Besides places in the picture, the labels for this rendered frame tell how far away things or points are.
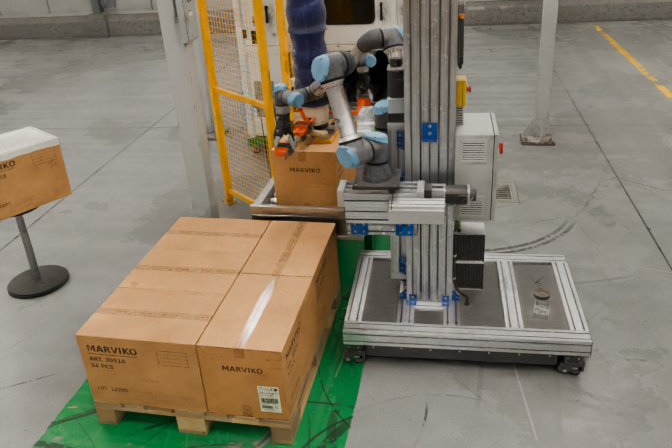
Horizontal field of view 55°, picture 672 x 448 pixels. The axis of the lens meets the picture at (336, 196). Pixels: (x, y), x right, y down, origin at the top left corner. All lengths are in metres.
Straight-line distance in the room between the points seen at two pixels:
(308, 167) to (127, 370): 1.53
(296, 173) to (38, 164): 1.64
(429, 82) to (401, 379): 1.54
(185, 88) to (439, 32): 2.15
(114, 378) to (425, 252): 1.68
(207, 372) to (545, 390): 1.68
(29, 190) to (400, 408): 2.64
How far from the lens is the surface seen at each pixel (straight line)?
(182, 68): 4.62
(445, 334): 3.43
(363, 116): 5.65
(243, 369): 2.99
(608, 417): 3.46
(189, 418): 3.31
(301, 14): 3.79
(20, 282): 4.95
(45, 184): 4.50
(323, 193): 3.89
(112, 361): 3.27
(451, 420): 3.31
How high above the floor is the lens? 2.32
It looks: 25 degrees down
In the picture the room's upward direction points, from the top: 4 degrees counter-clockwise
